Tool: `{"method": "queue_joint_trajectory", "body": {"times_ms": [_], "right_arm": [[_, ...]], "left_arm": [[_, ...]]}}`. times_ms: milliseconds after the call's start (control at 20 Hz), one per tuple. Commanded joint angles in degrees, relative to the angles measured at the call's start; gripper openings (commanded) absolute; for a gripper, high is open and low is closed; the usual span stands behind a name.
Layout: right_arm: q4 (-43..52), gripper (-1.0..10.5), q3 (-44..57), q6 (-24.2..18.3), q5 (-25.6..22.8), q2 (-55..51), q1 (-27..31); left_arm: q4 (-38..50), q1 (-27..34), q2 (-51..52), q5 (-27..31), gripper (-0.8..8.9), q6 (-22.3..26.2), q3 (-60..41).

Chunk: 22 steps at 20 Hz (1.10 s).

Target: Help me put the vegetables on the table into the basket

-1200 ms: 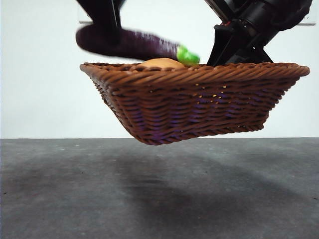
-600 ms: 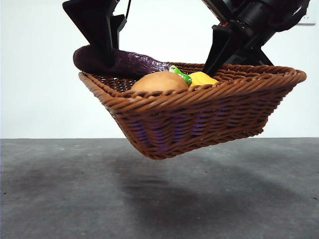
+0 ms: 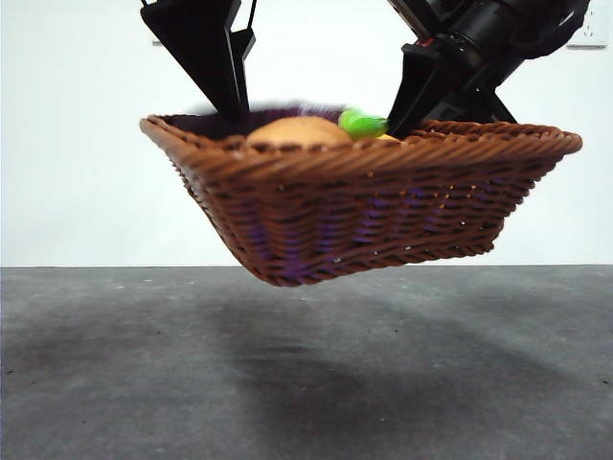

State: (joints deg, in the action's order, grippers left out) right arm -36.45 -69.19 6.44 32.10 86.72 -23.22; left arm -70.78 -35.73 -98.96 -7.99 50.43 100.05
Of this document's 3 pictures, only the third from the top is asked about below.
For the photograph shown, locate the purple toy eggplant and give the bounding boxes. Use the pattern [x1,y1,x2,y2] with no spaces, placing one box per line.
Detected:
[167,99,390,143]

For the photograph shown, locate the brown toy potato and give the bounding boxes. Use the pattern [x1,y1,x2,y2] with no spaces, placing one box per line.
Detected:
[245,117,353,148]

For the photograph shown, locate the brown wicker basket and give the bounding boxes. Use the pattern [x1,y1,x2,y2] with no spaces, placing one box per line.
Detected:
[139,113,584,288]

